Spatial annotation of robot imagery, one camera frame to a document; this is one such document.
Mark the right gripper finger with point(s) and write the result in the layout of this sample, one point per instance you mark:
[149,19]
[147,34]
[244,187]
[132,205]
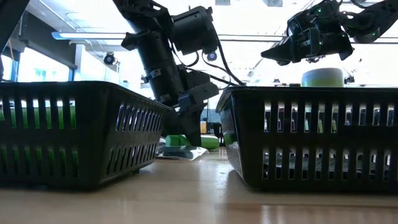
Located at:
[280,53]

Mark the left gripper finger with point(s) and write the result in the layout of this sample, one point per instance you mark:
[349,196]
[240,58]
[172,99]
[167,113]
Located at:
[186,124]

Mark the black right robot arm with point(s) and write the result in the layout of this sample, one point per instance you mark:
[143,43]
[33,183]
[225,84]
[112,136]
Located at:
[373,18]

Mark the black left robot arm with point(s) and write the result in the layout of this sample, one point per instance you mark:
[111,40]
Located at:
[155,56]

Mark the yellow background object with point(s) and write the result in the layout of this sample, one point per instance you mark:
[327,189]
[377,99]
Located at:
[203,127]

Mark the overhead rig bar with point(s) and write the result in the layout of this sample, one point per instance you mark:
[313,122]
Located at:
[248,38]

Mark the green wipes canister white lid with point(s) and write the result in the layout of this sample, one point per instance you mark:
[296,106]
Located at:
[320,79]

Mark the black slotted plastic basket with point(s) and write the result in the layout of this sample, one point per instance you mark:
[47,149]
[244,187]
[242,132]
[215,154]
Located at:
[87,137]
[248,140]

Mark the small black mounted camera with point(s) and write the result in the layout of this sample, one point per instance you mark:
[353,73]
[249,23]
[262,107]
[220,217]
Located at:
[109,58]
[314,59]
[349,79]

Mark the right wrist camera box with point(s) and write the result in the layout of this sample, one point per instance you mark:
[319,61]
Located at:
[311,17]

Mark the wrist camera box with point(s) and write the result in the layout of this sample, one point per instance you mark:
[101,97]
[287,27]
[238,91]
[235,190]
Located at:
[311,17]
[194,29]

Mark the black overhead rig camera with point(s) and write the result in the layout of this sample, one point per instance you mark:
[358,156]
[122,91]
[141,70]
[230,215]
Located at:
[212,56]

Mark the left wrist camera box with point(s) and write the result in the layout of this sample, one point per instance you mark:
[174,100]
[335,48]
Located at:
[194,29]

